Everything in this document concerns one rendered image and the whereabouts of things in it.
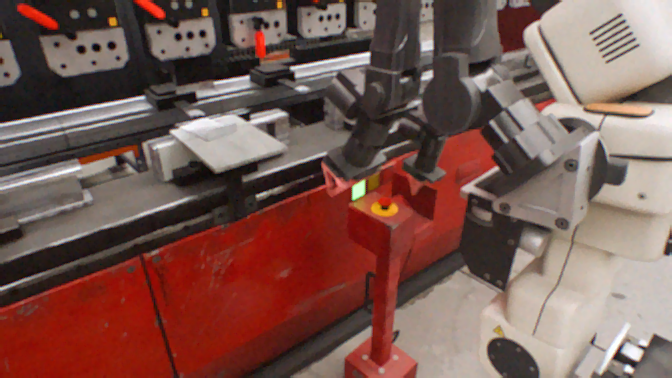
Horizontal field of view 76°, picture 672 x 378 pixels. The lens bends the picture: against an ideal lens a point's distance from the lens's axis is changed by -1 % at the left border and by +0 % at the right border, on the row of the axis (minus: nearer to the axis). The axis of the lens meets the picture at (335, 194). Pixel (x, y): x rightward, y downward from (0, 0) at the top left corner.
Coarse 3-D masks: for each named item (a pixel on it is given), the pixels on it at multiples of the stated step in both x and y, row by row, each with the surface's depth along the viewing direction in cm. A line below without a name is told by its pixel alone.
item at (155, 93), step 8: (152, 88) 127; (160, 88) 127; (168, 88) 127; (152, 96) 125; (160, 96) 124; (168, 96) 124; (176, 96) 126; (184, 96) 127; (192, 96) 129; (152, 104) 127; (160, 104) 124; (168, 104) 125; (176, 104) 124; (184, 104) 124; (184, 112) 119; (192, 112) 118; (200, 112) 118
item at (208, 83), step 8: (200, 56) 106; (208, 56) 107; (176, 64) 103; (184, 64) 105; (192, 64) 106; (200, 64) 107; (208, 64) 108; (176, 72) 104; (184, 72) 105; (192, 72) 107; (200, 72) 108; (208, 72) 109; (176, 80) 105; (184, 80) 106; (192, 80) 107; (200, 80) 109; (208, 80) 110; (176, 88) 107; (184, 88) 108; (192, 88) 109; (200, 88) 110; (208, 88) 112
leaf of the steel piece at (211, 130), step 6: (198, 126) 110; (204, 126) 110; (210, 126) 110; (216, 126) 110; (222, 126) 110; (228, 126) 106; (234, 126) 107; (192, 132) 107; (198, 132) 107; (204, 132) 107; (210, 132) 102; (216, 132) 104; (222, 132) 105; (228, 132) 106; (204, 138) 104; (210, 138) 103
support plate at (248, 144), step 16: (240, 128) 110; (256, 128) 109; (192, 144) 101; (208, 144) 101; (224, 144) 101; (240, 144) 101; (256, 144) 101; (272, 144) 101; (208, 160) 94; (224, 160) 94; (240, 160) 94; (256, 160) 96
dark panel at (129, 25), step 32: (0, 0) 118; (128, 0) 136; (32, 32) 125; (128, 32) 140; (32, 64) 128; (128, 64) 144; (160, 64) 151; (0, 96) 126; (32, 96) 131; (64, 96) 136; (96, 96) 142; (128, 96) 148
